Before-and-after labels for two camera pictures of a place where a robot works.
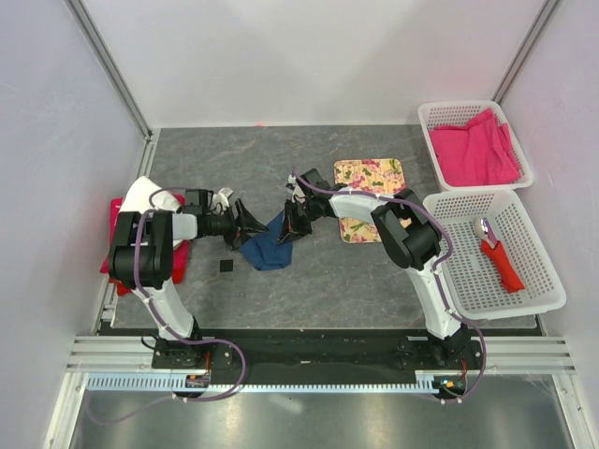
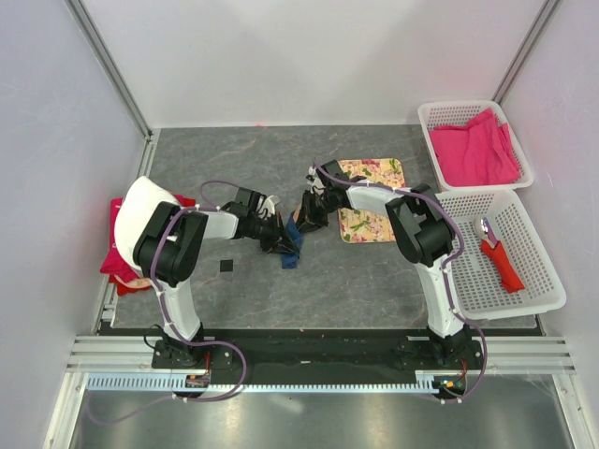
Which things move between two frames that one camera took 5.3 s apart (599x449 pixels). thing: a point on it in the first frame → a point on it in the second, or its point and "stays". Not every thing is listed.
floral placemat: (385, 176) stays
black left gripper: (246, 222) → (275, 246)
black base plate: (316, 356) stays
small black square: (226, 265) stays
